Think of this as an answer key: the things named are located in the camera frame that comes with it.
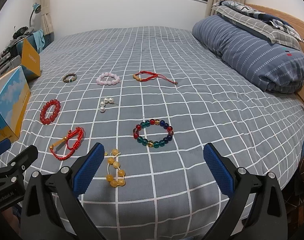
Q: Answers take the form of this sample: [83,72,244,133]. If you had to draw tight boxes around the red bead bracelet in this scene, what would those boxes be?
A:
[40,99,62,126]

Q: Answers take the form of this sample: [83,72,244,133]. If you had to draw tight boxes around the black clutter on suitcases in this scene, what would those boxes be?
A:
[13,27,36,40]

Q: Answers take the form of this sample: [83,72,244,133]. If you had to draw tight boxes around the red cord bracelet gold charm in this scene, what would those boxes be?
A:
[132,70,178,85]

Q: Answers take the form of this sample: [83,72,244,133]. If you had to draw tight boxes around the grey plaid pillow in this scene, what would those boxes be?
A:
[211,1,304,50]

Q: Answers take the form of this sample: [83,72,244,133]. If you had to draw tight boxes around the multicolour glass bead bracelet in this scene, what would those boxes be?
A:
[132,118,174,149]

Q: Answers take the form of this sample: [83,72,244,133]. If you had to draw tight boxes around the red braided bracelet gold tube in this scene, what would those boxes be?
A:
[49,127,85,161]

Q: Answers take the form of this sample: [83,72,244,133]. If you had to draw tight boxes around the blue striped rolled duvet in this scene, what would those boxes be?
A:
[192,15,304,94]

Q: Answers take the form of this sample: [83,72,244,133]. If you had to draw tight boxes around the brown green bead bracelet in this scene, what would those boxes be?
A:
[62,73,78,84]

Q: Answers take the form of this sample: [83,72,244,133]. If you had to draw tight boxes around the blue desk lamp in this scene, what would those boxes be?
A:
[29,3,41,27]

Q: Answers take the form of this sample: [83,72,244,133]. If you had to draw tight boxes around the grey hard suitcase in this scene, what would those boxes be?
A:
[0,53,21,77]

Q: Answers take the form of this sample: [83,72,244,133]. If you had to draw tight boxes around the pink bead bracelet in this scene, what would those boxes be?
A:
[95,71,121,86]

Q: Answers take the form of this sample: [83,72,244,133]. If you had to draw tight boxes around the wooden headboard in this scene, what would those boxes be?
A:
[247,4,304,103]

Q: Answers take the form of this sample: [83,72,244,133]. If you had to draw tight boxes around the blue yellow cardboard box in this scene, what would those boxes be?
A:
[0,38,41,143]

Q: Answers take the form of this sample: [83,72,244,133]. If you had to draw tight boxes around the white pearl earrings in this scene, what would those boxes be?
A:
[99,98,118,113]

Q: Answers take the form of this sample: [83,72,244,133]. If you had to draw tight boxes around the grey checked bed sheet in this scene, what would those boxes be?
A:
[0,27,304,239]

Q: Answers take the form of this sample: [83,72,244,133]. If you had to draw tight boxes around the teal suitcase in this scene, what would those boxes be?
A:
[14,30,54,55]

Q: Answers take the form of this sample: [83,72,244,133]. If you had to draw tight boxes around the yellow amber bead bracelet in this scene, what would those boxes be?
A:
[104,148,127,188]

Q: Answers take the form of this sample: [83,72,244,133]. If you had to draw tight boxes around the beige curtain left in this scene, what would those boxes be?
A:
[37,0,54,35]

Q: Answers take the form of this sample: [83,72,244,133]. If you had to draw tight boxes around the teal cloth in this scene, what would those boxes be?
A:
[33,29,45,53]

